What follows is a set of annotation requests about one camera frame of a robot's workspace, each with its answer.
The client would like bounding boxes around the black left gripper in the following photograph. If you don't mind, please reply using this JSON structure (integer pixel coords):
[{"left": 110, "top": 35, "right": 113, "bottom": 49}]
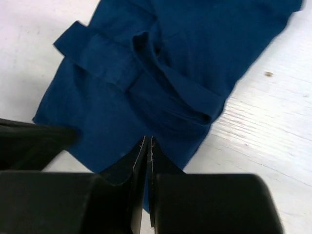
[{"left": 0, "top": 119, "right": 78, "bottom": 171}]

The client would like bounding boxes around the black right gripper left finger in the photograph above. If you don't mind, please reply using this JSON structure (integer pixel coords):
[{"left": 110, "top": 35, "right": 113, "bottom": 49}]
[{"left": 92, "top": 135, "right": 148, "bottom": 234}]

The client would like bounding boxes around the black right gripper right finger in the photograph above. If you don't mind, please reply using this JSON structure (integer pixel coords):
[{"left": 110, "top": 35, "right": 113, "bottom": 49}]
[{"left": 148, "top": 137, "right": 188, "bottom": 234}]

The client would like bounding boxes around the blue printed t shirt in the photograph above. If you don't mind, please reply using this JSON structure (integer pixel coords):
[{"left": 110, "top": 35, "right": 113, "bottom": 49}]
[{"left": 32, "top": 0, "right": 304, "bottom": 213}]

